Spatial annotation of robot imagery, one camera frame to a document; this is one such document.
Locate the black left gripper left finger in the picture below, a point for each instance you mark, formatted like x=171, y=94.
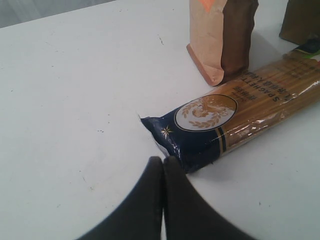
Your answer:
x=139, y=216

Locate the spaghetti pasta package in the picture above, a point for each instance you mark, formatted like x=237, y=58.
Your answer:
x=204, y=129

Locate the brown paper bag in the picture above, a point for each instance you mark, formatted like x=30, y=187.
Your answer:
x=301, y=21

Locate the brown coffee pouch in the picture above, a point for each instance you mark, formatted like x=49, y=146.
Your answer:
x=220, y=37

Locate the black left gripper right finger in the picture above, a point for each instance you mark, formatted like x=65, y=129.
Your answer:
x=187, y=215

